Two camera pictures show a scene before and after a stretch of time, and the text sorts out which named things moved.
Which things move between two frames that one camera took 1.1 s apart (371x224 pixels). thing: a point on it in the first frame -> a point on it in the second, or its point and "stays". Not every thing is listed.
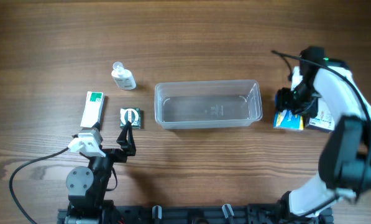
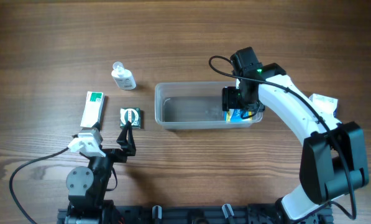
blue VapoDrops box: [286, 119] -> [235, 115]
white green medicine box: [93, 109] stays
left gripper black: [111, 153] stays
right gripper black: [293, 101] -> [232, 98]
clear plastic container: [210, 104] stays
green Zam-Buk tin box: [132, 114] stays
